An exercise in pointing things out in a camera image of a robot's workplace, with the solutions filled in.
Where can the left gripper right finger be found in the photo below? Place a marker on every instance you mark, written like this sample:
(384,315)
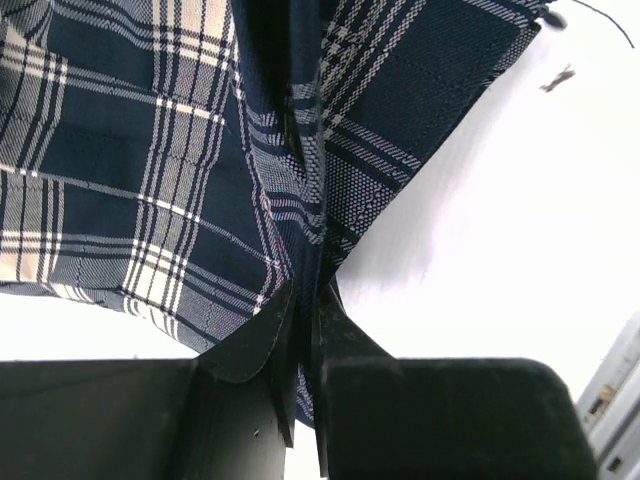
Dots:
(379,417)

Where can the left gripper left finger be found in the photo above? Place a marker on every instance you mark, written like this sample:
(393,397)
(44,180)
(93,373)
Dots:
(227,414)

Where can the navy plaid skirt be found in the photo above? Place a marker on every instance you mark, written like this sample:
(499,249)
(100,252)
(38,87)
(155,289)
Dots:
(179,161)

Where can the aluminium frame rails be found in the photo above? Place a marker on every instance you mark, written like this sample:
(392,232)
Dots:
(609,407)

